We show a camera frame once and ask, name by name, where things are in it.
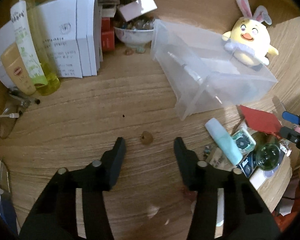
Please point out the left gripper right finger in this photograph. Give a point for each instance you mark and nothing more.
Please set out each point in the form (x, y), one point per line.
(246, 215)

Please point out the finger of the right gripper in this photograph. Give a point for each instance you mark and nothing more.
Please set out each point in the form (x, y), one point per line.
(295, 119)
(290, 134)

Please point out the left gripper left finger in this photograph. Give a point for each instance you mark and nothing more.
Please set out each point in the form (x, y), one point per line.
(53, 215)

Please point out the dark green spray bottle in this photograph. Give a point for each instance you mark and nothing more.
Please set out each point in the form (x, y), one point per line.
(268, 153)

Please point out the red paper envelope packet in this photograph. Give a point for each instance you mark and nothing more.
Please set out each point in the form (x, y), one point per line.
(261, 121)

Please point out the teal square tape dispenser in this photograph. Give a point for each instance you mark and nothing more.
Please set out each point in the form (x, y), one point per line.
(244, 141)

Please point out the mint blue tube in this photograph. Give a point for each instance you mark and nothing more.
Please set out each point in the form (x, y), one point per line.
(224, 141)

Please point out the white pen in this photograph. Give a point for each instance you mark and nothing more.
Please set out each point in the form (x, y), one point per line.
(186, 72)

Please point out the blue staples box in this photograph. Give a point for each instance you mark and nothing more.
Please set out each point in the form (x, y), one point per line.
(248, 164)

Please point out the yellow chick plush toy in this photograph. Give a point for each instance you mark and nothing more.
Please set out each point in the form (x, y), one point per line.
(249, 40)

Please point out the clear plastic storage box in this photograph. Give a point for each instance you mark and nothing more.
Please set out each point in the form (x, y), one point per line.
(229, 83)

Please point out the small brown nut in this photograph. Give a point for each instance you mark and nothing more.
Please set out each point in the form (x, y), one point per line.
(146, 138)

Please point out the beige sunscreen tube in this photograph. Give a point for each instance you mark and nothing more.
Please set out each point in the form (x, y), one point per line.
(14, 66)

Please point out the red box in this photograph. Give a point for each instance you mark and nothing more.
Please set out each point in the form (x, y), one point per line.
(107, 35)

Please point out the white paper boxes stack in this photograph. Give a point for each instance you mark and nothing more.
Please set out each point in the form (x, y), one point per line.
(70, 34)

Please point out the small pink white box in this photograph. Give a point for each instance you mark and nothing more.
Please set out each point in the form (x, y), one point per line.
(136, 9)

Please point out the yellow oil spray bottle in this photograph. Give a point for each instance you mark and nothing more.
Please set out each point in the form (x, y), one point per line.
(53, 82)

